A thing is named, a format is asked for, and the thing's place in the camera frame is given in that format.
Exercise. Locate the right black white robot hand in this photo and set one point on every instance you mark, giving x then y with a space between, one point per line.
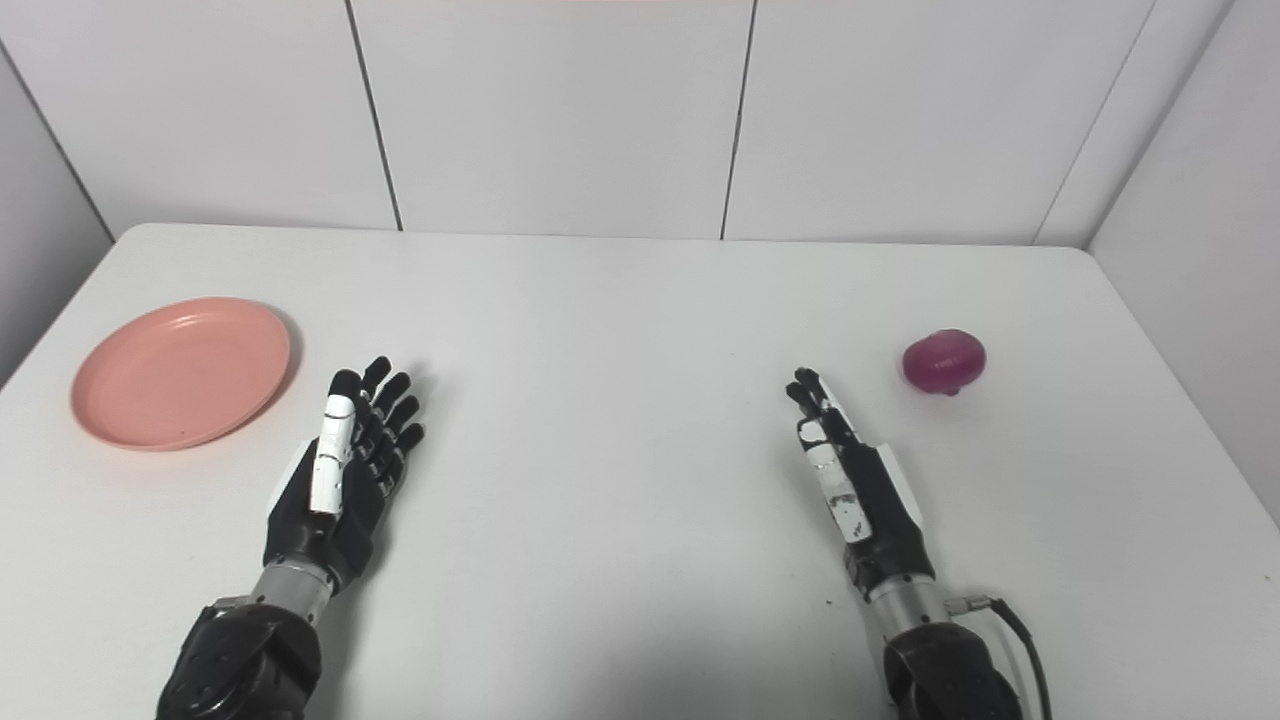
880 500

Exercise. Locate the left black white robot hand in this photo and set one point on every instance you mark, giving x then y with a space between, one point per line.
345 500

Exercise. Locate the purple onion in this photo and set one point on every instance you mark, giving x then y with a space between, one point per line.
943 361

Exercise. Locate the pink round plate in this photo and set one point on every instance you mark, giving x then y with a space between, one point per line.
180 372

